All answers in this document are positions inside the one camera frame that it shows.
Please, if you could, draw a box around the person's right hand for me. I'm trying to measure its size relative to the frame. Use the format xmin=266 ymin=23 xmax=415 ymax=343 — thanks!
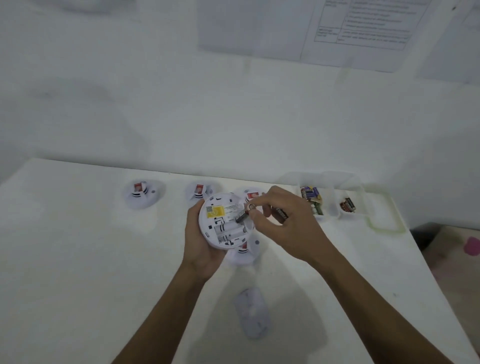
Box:
xmin=245 ymin=185 xmax=340 ymax=271

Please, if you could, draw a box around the person's left hand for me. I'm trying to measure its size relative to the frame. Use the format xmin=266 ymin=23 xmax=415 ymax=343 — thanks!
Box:
xmin=182 ymin=198 xmax=230 ymax=282

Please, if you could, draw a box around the pile of assorted batteries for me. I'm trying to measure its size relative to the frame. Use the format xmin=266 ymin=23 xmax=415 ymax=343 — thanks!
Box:
xmin=299 ymin=186 xmax=324 ymax=216

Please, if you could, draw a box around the white battery cover plate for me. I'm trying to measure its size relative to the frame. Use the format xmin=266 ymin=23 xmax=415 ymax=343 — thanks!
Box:
xmin=233 ymin=286 xmax=273 ymax=340

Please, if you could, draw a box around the clear lid with green rim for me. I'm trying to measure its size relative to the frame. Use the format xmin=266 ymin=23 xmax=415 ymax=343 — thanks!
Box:
xmin=365 ymin=187 xmax=408 ymax=234

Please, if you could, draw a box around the person's left forearm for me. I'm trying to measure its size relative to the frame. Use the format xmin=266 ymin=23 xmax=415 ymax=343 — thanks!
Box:
xmin=111 ymin=264 xmax=209 ymax=364

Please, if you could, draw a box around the person's right forearm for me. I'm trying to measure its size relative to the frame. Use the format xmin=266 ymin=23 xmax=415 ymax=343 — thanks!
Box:
xmin=316 ymin=250 xmax=457 ymax=364

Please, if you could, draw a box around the cream fabric with pink dots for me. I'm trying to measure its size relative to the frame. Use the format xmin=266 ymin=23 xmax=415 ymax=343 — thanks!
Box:
xmin=419 ymin=224 xmax=480 ymax=327

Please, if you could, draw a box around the white paper sheet with text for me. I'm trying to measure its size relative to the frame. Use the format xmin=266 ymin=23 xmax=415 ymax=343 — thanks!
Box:
xmin=196 ymin=0 xmax=320 ymax=61

